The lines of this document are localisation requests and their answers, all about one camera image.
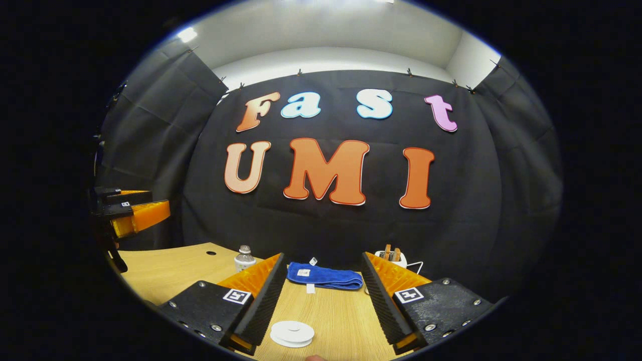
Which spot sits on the white toaster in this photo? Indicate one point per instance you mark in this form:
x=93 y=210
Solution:
x=398 y=258

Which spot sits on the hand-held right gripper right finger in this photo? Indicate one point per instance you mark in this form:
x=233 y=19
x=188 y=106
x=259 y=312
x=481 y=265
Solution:
x=386 y=306

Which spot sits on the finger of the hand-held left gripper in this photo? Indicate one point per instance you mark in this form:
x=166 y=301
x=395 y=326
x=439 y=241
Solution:
x=113 y=197
x=118 y=212

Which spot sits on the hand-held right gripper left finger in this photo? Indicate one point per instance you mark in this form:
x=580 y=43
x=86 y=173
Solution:
x=261 y=306

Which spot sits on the white teacup lid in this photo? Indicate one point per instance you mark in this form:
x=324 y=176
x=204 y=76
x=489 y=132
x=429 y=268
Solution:
x=293 y=331

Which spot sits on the clear plastic water bottle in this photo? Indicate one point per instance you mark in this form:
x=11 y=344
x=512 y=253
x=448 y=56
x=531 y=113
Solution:
x=245 y=260

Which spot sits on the blue folded towel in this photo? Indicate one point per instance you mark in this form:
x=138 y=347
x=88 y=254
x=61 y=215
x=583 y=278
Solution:
x=326 y=276

